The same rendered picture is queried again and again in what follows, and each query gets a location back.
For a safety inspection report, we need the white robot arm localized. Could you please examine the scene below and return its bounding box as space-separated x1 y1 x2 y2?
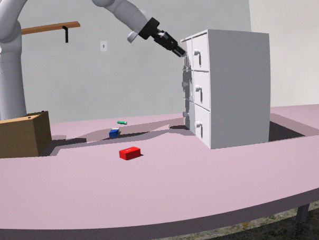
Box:
0 0 152 120

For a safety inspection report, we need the red 9v battery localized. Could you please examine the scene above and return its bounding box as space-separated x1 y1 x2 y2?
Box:
119 147 140 160

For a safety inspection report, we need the white chest of drawers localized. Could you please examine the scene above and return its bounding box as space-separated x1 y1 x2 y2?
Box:
181 29 270 149

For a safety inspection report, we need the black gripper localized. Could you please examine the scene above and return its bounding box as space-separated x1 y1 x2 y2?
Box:
138 17 187 57

